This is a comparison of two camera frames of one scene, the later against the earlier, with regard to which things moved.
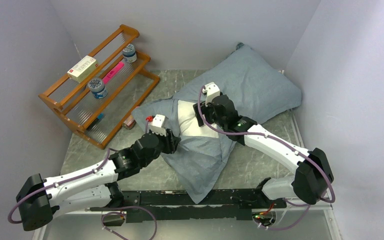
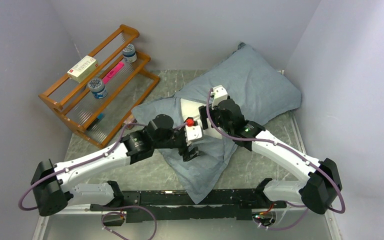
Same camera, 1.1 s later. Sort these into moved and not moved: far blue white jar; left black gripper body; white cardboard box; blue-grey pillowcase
Moved: left black gripper body
Not moved: far blue white jar; white cardboard box; blue-grey pillowcase
